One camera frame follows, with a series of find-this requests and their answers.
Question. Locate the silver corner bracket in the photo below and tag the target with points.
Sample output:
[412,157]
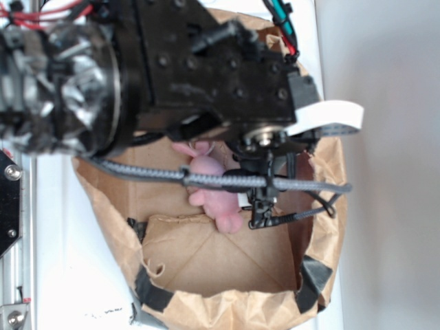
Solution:
[15,317]

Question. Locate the brown paper bag tray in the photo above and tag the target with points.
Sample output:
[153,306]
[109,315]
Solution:
[186,274]

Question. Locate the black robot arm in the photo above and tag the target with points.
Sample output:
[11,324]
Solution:
[84,84]

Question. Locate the pink plush bunny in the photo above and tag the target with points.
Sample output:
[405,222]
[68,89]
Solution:
[220,205]

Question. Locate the black bracket plate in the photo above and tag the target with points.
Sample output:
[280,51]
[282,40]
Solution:
[11,175]

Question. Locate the aluminium frame rail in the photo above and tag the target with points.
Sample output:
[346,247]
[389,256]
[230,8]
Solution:
[17,265]

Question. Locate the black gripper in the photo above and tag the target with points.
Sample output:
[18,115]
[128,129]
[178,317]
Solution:
[189,77]

